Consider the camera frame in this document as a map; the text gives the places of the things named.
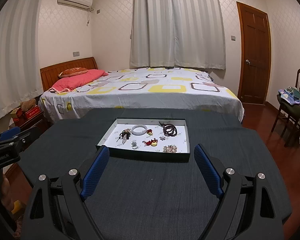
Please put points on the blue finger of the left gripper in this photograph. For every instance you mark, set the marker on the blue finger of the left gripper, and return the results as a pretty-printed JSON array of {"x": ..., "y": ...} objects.
[
  {"x": 23, "y": 140},
  {"x": 9, "y": 134}
]

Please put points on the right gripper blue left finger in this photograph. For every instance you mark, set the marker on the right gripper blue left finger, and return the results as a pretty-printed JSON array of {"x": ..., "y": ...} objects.
[{"x": 92, "y": 170}]

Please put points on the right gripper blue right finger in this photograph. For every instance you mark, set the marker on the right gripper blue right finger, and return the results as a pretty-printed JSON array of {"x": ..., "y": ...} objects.
[{"x": 211, "y": 169}]

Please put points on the silver crystal hair clip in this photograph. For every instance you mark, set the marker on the silver crystal hair clip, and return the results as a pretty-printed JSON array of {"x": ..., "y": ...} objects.
[{"x": 125, "y": 137}]

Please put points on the large pearl flower brooch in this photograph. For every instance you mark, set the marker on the large pearl flower brooch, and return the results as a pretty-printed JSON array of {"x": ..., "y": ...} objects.
[{"x": 170, "y": 149}]

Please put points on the white jade bangle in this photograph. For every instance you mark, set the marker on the white jade bangle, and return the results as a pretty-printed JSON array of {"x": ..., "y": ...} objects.
[{"x": 139, "y": 130}]

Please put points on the red knot gold ingot charm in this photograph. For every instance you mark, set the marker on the red knot gold ingot charm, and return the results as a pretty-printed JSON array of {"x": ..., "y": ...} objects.
[{"x": 152, "y": 142}]

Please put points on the red knot gold flower charm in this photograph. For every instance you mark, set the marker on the red knot gold flower charm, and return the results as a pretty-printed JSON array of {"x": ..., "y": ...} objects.
[{"x": 149, "y": 131}]

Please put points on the person left hand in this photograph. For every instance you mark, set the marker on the person left hand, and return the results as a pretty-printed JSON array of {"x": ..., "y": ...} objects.
[{"x": 5, "y": 194}]

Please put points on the wooden nightstand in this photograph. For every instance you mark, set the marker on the wooden nightstand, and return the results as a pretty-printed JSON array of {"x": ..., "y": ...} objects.
[{"x": 37, "y": 124}]

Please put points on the red gift box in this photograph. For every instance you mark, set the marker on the red gift box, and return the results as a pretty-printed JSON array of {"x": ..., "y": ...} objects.
[{"x": 26, "y": 116}]

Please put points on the brown plush toy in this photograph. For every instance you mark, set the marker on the brown plush toy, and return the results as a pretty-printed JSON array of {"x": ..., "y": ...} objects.
[{"x": 28, "y": 105}]

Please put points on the dark grey table cloth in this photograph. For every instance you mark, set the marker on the dark grey table cloth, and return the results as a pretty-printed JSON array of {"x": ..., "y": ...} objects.
[{"x": 146, "y": 200}]

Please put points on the left side white curtain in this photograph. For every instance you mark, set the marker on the left side white curtain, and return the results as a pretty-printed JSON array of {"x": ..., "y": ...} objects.
[{"x": 19, "y": 60}]

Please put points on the green tray white lining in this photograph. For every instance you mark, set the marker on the green tray white lining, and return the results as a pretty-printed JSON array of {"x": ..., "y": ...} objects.
[{"x": 174, "y": 129}]

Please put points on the pink pillow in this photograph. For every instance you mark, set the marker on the pink pillow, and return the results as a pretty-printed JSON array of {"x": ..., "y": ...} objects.
[{"x": 68, "y": 84}]

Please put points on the orange cushion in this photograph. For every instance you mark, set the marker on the orange cushion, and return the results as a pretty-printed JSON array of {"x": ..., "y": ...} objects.
[{"x": 72, "y": 72}]

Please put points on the bed with patterned sheet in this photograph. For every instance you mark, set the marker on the bed with patterned sheet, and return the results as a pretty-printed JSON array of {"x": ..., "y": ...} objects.
[{"x": 172, "y": 88}]

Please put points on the clothes pile on chair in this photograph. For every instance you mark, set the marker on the clothes pile on chair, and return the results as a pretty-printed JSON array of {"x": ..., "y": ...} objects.
[{"x": 289, "y": 100}]

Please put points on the dark wooden chair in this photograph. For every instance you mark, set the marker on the dark wooden chair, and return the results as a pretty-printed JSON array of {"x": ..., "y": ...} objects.
[{"x": 281, "y": 115}]

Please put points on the brown wooden door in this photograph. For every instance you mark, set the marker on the brown wooden door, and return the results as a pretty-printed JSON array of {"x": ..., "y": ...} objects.
[{"x": 255, "y": 54}]

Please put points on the grey window curtain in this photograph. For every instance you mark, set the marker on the grey window curtain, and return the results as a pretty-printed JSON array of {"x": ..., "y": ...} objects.
[{"x": 177, "y": 33}]

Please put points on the wall socket above headboard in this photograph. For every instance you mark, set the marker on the wall socket above headboard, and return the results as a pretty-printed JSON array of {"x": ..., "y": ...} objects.
[{"x": 75, "y": 53}]

